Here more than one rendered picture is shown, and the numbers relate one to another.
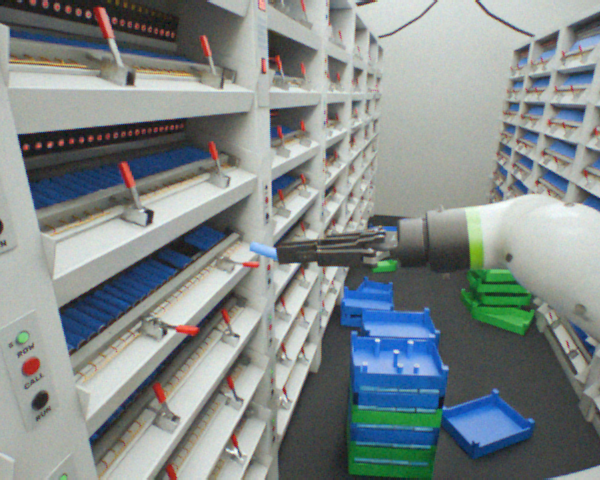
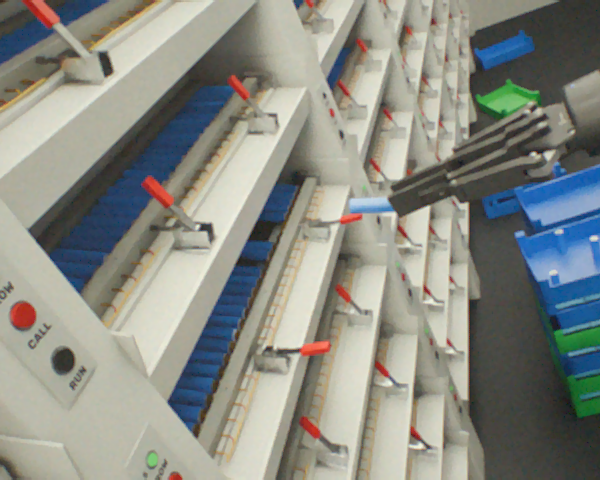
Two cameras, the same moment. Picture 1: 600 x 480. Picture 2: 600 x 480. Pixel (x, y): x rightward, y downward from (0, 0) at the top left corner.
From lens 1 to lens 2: 9 cm
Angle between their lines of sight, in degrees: 15
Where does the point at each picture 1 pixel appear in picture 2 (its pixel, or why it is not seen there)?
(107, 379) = (251, 447)
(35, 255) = (118, 362)
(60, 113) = (56, 172)
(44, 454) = not seen: outside the picture
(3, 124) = (11, 232)
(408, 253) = (597, 137)
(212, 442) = (391, 450)
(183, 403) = (341, 425)
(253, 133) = (277, 29)
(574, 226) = not seen: outside the picture
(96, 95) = (82, 120)
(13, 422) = not seen: outside the picture
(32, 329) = (156, 445)
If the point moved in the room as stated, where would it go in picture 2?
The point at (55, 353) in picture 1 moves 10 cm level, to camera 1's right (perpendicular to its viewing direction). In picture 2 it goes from (190, 455) to (297, 421)
